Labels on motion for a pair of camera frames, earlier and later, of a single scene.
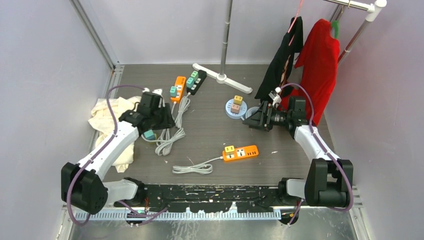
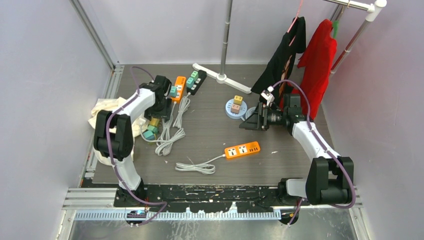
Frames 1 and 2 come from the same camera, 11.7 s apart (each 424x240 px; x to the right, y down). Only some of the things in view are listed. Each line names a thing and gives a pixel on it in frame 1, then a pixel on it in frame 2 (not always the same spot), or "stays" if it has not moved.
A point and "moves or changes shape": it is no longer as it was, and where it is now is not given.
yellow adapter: (229, 150) moves or changes shape
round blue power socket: (243, 110) stays
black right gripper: (259, 120) stays
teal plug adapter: (149, 135) stays
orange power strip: (241, 152) moves or changes shape
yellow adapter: (238, 100) stays
